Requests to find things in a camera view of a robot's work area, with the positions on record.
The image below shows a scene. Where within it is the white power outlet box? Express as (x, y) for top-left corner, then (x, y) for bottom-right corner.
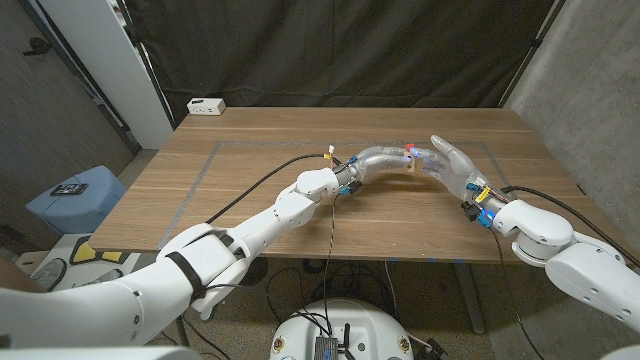
(186, 97), (227, 116)

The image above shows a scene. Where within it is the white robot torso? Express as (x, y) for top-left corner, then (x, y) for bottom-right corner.
(268, 298), (415, 360)

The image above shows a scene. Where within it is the black backdrop curtain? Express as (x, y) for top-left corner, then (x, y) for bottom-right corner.
(122, 0), (556, 124)

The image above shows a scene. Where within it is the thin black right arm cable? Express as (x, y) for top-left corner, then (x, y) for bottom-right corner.
(488, 227), (546, 360)

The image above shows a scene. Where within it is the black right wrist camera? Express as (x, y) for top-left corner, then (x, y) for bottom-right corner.
(460, 200), (481, 222)

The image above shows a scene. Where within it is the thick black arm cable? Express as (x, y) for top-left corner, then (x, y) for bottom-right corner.
(499, 185), (640, 269)
(205, 153), (336, 225)

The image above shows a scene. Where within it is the blue padded stool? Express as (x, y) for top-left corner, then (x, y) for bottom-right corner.
(24, 165), (128, 236)

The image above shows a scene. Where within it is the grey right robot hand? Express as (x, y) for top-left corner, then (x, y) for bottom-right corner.
(410, 134), (510, 214)

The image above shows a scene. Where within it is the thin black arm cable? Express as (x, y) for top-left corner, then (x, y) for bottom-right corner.
(488, 227), (546, 360)
(204, 193), (343, 336)

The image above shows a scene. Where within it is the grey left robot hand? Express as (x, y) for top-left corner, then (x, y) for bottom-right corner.
(335, 144), (415, 185)

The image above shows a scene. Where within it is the black backdrop stand pole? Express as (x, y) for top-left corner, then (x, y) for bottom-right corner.
(497, 0), (569, 109)
(113, 0), (177, 130)

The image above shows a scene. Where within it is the grey table leg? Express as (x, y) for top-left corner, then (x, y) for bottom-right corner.
(452, 262), (487, 335)

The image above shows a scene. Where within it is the black wall rail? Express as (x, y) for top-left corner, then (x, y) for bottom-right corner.
(19, 0), (142, 152)

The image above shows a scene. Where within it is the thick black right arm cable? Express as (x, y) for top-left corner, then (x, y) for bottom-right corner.
(499, 185), (640, 269)

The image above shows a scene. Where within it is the black door handle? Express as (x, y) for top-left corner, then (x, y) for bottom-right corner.
(21, 37), (54, 57)

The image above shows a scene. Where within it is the white pillar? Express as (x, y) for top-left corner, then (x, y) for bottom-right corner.
(37, 0), (174, 150)

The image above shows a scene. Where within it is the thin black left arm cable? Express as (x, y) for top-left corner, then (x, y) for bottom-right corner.
(204, 193), (343, 336)

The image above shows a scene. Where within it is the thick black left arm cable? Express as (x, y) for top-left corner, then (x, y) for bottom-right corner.
(205, 153), (336, 225)

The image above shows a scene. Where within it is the grey electronics module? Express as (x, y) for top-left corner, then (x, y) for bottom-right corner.
(313, 335), (340, 360)

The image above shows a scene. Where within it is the grey sneaker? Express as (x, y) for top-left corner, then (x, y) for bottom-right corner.
(89, 268), (124, 286)

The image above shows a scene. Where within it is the person's bare leg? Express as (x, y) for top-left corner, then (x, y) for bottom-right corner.
(0, 262), (46, 294)

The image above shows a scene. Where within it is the round black floor fan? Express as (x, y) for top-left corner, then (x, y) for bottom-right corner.
(247, 256), (270, 286)

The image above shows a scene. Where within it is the black floor cable tangle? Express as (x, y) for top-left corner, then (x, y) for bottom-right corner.
(264, 257), (401, 321)

